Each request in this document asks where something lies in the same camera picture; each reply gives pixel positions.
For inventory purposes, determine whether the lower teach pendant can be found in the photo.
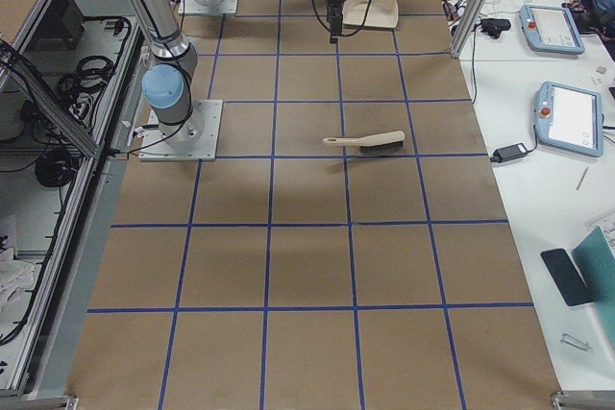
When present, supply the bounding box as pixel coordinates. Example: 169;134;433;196
533;82;603;157

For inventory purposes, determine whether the green notebook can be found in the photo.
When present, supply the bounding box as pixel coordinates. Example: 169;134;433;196
573;227;614;303

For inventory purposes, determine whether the black cable coil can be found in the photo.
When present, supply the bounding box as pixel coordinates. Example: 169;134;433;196
34;146;78;189

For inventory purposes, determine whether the beige plastic dustpan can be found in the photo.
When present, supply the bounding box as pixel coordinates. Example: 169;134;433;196
342;0;399;30

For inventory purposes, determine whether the black webcam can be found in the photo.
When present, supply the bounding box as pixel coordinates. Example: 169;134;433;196
480;18;511;39

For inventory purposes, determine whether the teach pendant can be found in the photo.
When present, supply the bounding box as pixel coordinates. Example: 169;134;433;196
533;82;603;157
519;4;585;55

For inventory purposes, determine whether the black smartphone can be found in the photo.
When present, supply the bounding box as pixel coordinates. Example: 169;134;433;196
540;248;593;306

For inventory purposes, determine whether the upper teach pendant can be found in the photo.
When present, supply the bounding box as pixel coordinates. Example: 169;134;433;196
519;4;585;55

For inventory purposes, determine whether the grey pen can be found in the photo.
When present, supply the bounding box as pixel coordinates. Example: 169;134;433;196
576;166;589;191

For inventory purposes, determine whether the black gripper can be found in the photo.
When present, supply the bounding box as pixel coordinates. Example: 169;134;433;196
327;3;342;43

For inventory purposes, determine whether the black power adapter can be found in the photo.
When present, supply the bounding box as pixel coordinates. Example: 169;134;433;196
490;143;529;164

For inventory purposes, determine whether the white cloth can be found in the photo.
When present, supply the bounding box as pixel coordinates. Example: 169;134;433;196
0;215;36;315

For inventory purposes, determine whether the beige hand brush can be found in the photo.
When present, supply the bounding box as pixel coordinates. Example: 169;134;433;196
322;131;406;154

